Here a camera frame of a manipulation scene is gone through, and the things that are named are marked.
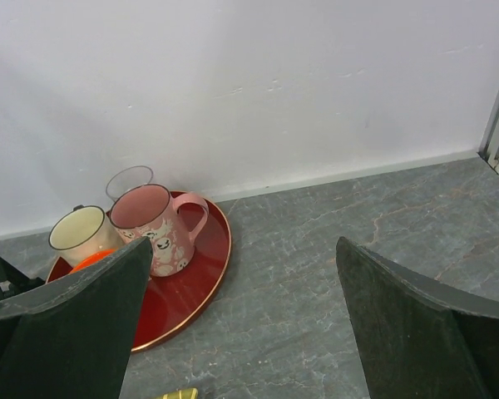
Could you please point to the woven bamboo tray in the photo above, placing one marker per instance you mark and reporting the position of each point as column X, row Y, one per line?
column 187, row 393

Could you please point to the clear glass tumbler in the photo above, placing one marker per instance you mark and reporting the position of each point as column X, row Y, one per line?
column 128, row 179

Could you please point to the pink patterned mug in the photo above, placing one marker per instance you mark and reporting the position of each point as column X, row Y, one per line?
column 152, row 212

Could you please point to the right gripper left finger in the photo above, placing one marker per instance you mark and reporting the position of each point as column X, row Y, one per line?
column 72, row 337

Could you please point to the red round tray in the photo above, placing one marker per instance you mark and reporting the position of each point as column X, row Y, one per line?
column 171, row 303

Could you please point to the orange bowl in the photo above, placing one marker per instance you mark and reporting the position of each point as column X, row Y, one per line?
column 92, row 259

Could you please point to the cream mug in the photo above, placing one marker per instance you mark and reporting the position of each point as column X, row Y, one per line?
column 83, row 232

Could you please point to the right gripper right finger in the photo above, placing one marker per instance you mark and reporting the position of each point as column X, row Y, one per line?
column 417, row 337

